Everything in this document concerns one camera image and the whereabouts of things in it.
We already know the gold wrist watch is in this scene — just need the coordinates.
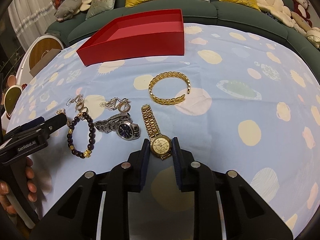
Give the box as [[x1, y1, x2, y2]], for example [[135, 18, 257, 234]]
[[141, 105, 171, 160]]

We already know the gold chain cuff bracelet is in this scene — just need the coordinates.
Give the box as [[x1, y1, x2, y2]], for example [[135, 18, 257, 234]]
[[148, 71, 191, 106]]

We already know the grey plush animal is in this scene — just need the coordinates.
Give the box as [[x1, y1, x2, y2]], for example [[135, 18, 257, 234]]
[[54, 0, 82, 22]]

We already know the tan plush toy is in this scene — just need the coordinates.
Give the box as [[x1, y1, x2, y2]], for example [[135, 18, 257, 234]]
[[291, 11, 311, 32]]

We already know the red monkey plush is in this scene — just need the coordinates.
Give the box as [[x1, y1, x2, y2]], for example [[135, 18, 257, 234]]
[[293, 0, 312, 27]]

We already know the dark bead bracelet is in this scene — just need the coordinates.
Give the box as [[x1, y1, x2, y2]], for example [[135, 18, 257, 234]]
[[66, 112, 97, 159]]

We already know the silver wrist watch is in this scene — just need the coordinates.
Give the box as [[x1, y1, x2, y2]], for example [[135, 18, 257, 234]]
[[94, 113, 140, 141]]

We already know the white curtain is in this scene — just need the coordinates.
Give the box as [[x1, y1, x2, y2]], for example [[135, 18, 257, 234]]
[[8, 0, 55, 50]]

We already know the green sofa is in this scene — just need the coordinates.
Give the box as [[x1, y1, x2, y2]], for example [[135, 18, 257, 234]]
[[46, 0, 319, 78]]

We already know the cream flower cushion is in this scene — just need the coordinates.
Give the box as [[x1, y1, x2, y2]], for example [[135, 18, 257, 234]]
[[256, 0, 297, 28]]

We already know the cream blanket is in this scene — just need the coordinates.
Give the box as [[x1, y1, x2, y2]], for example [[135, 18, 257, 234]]
[[306, 27, 320, 49]]

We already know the person's left hand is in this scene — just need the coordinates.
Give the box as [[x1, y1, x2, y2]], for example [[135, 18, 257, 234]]
[[0, 156, 38, 215]]

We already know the red shallow box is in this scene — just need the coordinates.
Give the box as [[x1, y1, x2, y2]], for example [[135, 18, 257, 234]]
[[76, 9, 185, 66]]

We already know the blue patterned tablecloth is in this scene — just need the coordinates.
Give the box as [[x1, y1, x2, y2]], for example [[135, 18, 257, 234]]
[[8, 24, 319, 236]]

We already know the grey-green cushion left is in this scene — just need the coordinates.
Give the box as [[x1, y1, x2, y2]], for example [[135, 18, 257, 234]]
[[86, 0, 116, 20]]

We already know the white framed mirror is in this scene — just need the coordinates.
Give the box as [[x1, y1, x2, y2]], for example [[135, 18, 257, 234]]
[[3, 85, 23, 120]]

